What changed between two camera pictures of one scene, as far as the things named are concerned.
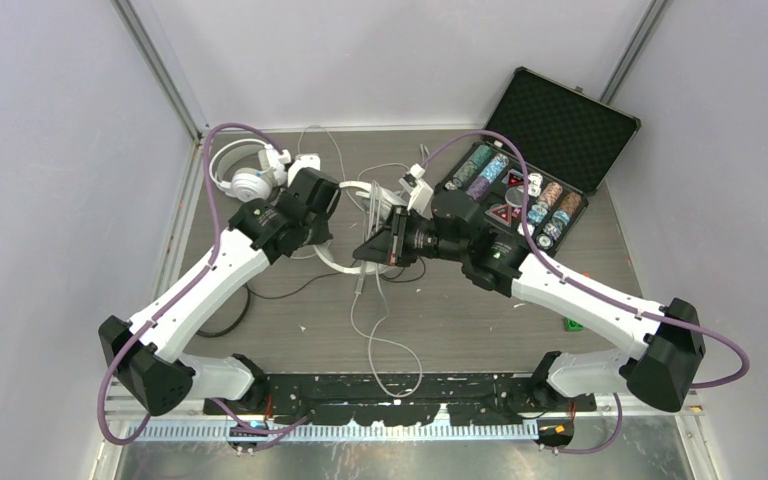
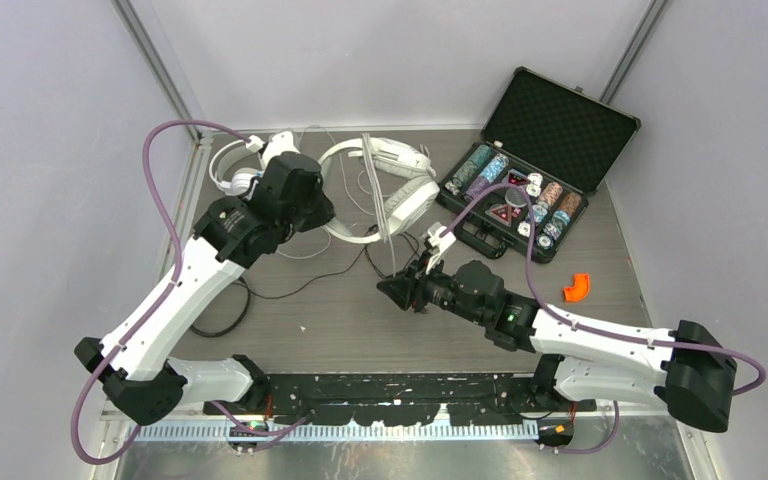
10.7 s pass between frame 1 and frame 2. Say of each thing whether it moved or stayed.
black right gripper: moved
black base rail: stayed
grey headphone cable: moved
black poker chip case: stayed
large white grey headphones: moved
